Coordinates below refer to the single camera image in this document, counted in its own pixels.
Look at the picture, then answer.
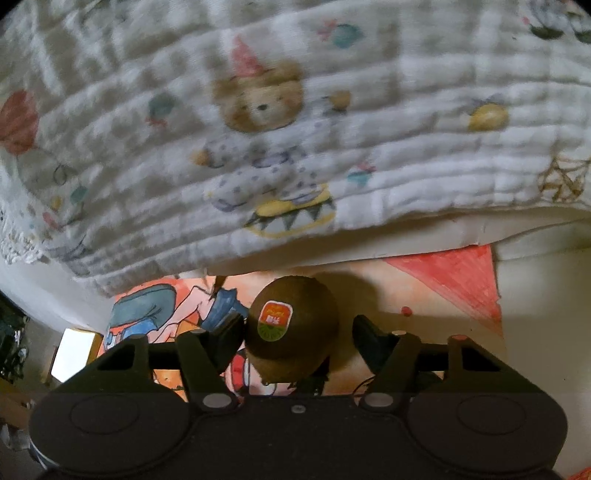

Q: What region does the large bear printed blanket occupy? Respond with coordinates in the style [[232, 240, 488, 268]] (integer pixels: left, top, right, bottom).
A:
[[0, 0, 591, 297]]

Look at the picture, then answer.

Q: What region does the cluttered background shelf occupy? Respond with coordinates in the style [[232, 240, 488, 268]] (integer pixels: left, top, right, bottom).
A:
[[0, 293, 31, 379]]

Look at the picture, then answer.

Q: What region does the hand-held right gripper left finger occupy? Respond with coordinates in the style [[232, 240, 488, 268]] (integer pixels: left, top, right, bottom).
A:
[[92, 313, 249, 414]]

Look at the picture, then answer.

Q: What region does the brown kiwi with sticker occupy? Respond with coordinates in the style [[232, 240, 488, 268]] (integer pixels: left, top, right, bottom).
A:
[[244, 275, 341, 387]]

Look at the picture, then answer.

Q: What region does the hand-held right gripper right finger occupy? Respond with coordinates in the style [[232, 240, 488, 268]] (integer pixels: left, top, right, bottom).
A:
[[352, 315, 514, 412]]

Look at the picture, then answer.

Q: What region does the white flat box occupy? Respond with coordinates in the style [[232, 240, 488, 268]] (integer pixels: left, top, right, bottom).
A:
[[49, 327, 101, 385]]

